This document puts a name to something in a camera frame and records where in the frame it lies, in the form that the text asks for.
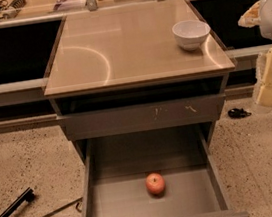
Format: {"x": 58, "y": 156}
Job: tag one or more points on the red apple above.
{"x": 155, "y": 183}

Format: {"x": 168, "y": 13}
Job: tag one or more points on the grey drawer cabinet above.
{"x": 127, "y": 55}

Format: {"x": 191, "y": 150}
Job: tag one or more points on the open grey middle drawer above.
{"x": 159, "y": 173}

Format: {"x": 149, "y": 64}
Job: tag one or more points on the white ceramic bowl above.
{"x": 190, "y": 34}

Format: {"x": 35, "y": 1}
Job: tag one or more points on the black object on floor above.
{"x": 238, "y": 113}

